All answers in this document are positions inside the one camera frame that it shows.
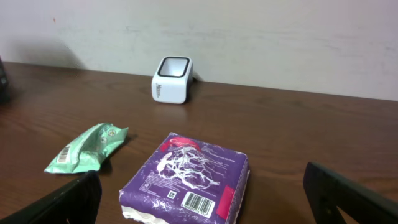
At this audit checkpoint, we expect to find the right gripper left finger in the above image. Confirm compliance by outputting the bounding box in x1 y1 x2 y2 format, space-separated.
1 171 102 224

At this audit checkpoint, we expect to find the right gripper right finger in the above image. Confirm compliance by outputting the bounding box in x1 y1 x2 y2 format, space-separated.
303 162 397 223

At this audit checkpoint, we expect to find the mint green snack packet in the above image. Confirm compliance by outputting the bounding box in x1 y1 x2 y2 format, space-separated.
44 123 129 174

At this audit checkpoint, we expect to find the purple tissue pack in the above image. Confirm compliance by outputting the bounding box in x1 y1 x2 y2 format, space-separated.
119 133 250 224

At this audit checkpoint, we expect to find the white barcode scanner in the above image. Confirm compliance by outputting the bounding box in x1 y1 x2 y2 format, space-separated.
151 56 193 104

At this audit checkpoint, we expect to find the dark grey plastic basket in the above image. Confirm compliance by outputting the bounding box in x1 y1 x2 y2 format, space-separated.
0 60 10 104

